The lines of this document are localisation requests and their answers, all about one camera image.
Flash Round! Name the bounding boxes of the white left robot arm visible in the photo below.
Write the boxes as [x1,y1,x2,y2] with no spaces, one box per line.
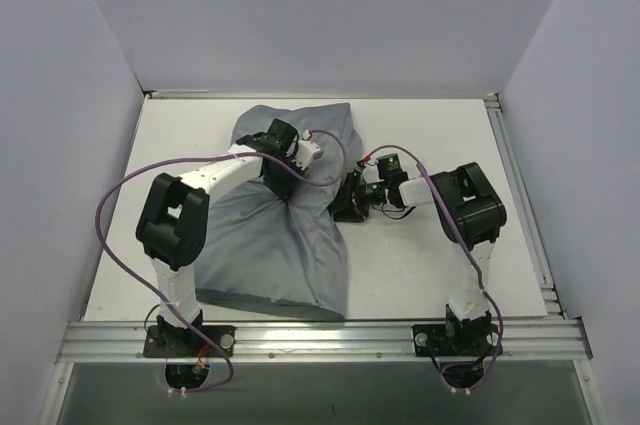
[136,119,322,356]

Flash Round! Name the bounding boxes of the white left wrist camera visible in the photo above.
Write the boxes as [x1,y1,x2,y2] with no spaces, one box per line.
[292,140,323,170]

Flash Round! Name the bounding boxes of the aluminium front rail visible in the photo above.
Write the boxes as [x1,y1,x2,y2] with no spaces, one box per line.
[57,319,592,364]

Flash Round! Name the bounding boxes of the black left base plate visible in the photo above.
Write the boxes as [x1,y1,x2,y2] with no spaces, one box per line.
[142,325,236,358]

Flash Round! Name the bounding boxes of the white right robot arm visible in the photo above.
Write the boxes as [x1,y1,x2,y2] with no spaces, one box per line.
[329,153,507,354]

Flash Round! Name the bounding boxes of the aluminium right side rail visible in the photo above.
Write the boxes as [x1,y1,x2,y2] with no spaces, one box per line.
[483,92,569,319]

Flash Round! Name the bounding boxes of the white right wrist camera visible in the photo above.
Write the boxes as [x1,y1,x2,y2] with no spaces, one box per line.
[355,161,372,176]

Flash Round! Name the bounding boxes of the grey pillowcase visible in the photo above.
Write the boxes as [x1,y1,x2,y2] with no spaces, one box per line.
[194,103,363,321]

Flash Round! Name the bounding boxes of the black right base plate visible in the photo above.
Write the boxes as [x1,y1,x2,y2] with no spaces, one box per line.
[412,322,503,357]

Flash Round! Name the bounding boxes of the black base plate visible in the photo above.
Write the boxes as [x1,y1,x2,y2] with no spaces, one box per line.
[142,325,236,358]
[412,322,503,357]

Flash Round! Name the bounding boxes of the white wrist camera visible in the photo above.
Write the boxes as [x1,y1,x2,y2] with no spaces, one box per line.
[292,140,323,170]
[355,161,372,176]

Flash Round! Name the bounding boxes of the aluminium rail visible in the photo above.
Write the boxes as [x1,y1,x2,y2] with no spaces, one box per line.
[483,92,569,319]
[57,319,592,364]

